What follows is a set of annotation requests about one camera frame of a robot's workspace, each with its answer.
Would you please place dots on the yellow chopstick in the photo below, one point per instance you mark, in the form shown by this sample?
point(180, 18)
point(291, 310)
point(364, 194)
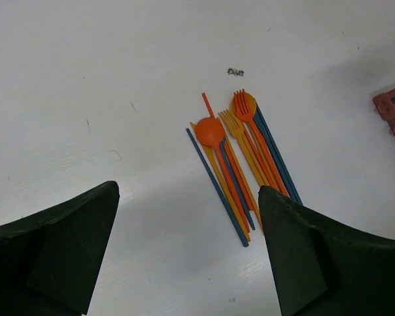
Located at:
point(244, 183)

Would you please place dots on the orange spoon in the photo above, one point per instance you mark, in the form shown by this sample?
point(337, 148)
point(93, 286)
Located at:
point(217, 154)

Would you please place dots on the pink top container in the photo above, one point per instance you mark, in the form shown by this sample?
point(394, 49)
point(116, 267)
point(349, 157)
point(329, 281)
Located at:
point(385, 105)

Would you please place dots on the yellow fork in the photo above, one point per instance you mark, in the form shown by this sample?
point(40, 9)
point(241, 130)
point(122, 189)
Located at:
point(236, 129)

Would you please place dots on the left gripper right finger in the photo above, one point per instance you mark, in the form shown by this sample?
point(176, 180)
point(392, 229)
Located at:
point(323, 267)

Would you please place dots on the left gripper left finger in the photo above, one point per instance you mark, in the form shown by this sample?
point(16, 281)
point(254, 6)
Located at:
point(50, 261)

